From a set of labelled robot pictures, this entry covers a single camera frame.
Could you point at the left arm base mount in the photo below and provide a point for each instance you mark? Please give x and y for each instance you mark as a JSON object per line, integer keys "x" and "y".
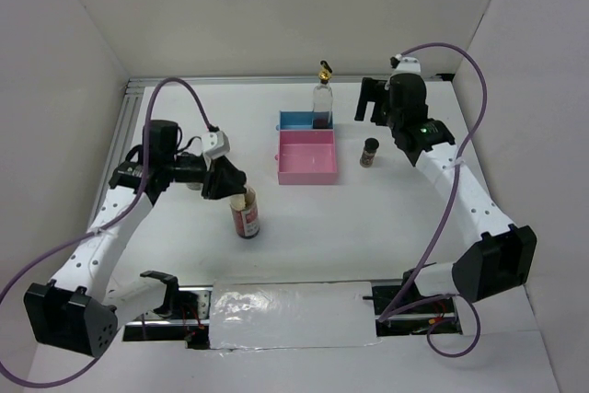
{"x": 188, "y": 322}

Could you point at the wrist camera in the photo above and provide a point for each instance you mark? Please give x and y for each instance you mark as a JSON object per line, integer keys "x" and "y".
{"x": 215, "y": 145}
{"x": 405, "y": 64}

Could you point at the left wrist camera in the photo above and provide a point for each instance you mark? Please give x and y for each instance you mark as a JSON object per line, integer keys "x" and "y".
{"x": 215, "y": 145}

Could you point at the square glass bottle gold spout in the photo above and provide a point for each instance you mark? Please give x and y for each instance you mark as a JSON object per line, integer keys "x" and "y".
{"x": 323, "y": 98}

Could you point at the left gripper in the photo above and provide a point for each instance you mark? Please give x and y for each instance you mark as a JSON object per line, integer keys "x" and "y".
{"x": 224, "y": 184}

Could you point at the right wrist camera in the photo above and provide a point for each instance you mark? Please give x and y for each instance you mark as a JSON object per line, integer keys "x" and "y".
{"x": 405, "y": 64}

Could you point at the black cap spice jar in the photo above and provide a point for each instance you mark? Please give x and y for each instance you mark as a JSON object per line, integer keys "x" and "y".
{"x": 371, "y": 146}

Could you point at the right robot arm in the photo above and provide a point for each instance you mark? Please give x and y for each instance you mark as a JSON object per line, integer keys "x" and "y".
{"x": 499, "y": 253}

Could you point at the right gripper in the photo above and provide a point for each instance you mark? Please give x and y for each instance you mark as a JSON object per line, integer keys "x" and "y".
{"x": 372, "y": 91}

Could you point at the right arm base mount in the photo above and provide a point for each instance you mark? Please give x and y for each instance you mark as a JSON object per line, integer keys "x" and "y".
{"x": 415, "y": 321}

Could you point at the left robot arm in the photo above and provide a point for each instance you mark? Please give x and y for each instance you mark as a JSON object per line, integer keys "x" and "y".
{"x": 75, "y": 310}

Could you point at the blue plastic bin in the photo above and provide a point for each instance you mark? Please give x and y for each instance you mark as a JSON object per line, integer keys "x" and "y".
{"x": 295, "y": 120}

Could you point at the soy sauce bottle red label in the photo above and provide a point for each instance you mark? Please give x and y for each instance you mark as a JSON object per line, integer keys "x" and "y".
{"x": 244, "y": 210}

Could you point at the pink plastic bin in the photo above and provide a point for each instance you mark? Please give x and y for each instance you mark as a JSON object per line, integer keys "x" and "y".
{"x": 307, "y": 157}

